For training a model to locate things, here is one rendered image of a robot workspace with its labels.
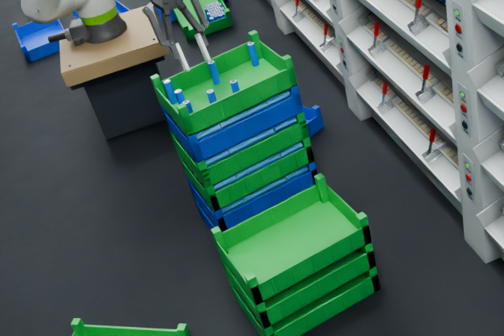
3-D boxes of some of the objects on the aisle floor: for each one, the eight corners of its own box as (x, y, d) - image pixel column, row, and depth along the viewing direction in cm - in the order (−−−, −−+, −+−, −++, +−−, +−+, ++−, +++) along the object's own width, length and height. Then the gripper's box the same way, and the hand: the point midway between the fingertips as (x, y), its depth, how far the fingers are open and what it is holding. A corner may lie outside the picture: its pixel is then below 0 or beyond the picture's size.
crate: (19, 39, 342) (11, 24, 337) (59, 22, 346) (53, 7, 341) (28, 63, 318) (20, 47, 313) (71, 46, 322) (64, 30, 317)
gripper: (188, -41, 173) (227, 52, 177) (118, -12, 168) (160, 82, 173) (195, -46, 166) (235, 50, 170) (123, -17, 161) (166, 82, 166)
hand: (193, 53), depth 171 cm, fingers open, 5 cm apart
